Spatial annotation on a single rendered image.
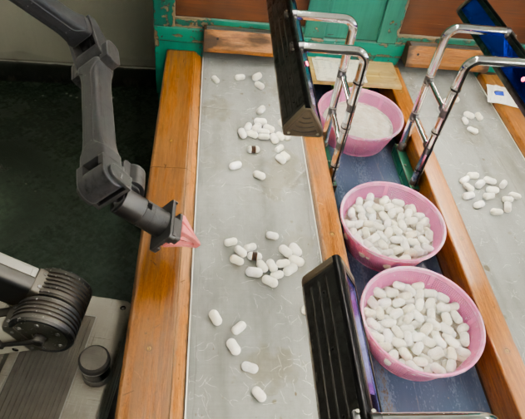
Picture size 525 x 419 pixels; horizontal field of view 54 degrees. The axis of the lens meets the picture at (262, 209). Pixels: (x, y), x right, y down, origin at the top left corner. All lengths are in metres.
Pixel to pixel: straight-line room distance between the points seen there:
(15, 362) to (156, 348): 0.47
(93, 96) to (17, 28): 1.85
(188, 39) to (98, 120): 0.79
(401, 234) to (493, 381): 0.39
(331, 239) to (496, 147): 0.71
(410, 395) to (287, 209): 0.51
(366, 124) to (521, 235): 0.55
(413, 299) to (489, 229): 0.34
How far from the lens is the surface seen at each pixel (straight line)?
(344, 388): 0.66
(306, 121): 1.02
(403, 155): 1.61
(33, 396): 1.36
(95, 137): 1.05
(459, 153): 1.67
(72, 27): 1.28
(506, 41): 1.49
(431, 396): 1.20
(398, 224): 1.37
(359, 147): 1.58
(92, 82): 1.19
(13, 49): 3.05
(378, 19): 1.85
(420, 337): 1.17
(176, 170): 1.35
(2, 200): 2.45
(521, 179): 1.67
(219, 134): 1.50
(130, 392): 1.00
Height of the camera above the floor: 1.68
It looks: 46 degrees down
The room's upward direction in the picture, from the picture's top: 9 degrees clockwise
